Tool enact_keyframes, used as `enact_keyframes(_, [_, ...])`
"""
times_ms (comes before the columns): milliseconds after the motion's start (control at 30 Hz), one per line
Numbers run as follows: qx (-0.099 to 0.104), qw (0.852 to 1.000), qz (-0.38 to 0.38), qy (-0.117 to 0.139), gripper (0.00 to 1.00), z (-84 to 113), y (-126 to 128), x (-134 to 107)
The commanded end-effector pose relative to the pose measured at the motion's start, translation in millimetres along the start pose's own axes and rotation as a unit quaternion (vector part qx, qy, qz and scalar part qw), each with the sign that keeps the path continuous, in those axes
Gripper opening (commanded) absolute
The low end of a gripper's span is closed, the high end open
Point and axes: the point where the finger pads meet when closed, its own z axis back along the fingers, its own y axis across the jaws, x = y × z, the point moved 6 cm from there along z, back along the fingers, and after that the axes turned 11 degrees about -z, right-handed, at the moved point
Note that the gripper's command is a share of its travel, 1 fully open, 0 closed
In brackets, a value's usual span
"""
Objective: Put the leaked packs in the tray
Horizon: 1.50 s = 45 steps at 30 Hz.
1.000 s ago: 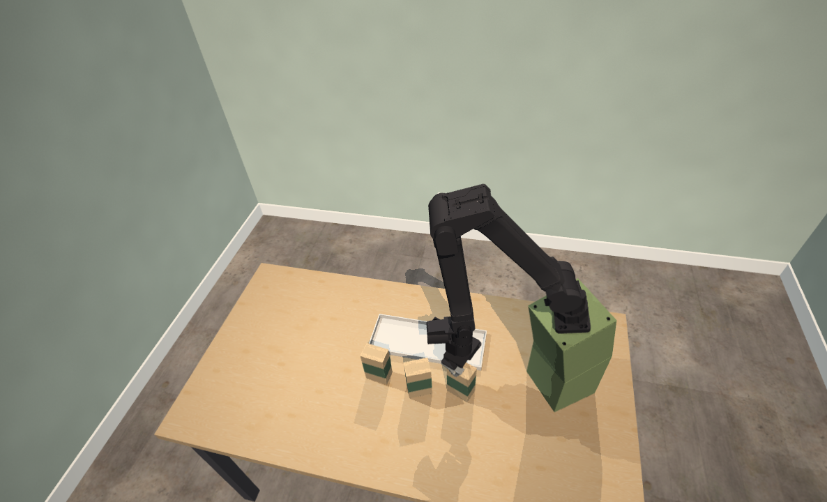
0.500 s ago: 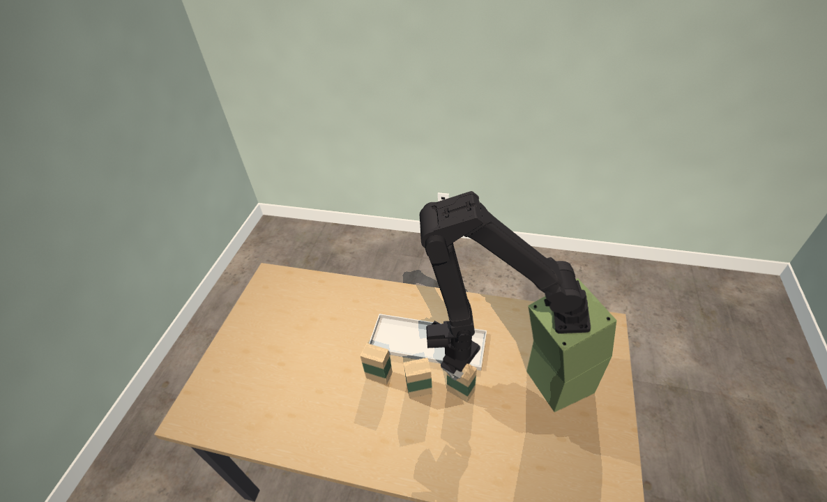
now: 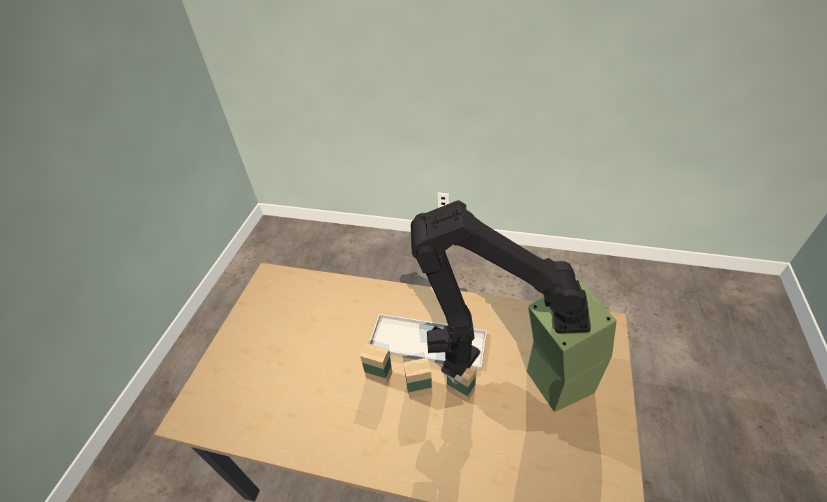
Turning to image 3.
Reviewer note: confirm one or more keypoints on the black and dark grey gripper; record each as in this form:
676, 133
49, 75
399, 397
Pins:
463, 361

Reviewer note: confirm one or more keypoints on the white shallow tray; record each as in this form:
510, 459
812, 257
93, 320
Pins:
408, 338

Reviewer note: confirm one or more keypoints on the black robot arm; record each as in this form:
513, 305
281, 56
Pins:
435, 231

